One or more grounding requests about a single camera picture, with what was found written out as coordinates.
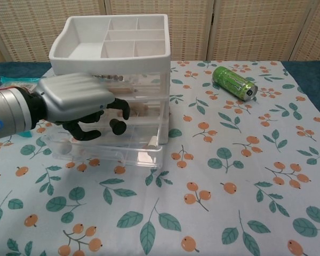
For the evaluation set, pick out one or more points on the floral leaf fruit tablecloth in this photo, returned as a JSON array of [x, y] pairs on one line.
[[202, 173]]

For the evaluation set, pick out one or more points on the small white cylinder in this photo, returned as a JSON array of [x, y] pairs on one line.
[[152, 141]]

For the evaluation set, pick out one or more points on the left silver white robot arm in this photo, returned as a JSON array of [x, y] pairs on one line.
[[8, 112]]

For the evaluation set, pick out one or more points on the clear plastic container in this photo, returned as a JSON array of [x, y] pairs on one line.
[[109, 154]]

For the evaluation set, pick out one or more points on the white clear drawer organizer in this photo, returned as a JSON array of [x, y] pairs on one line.
[[109, 62]]

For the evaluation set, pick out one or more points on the small black knob object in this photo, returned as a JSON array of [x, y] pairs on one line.
[[118, 126]]

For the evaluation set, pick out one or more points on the green drink can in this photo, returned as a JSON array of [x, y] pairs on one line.
[[233, 82]]

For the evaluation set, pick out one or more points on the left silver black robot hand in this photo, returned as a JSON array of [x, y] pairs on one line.
[[74, 93]]

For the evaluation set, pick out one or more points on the woven bamboo folding screen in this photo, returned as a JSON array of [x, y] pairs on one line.
[[242, 29]]

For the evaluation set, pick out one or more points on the teal clear snack bag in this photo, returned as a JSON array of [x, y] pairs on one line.
[[16, 80]]

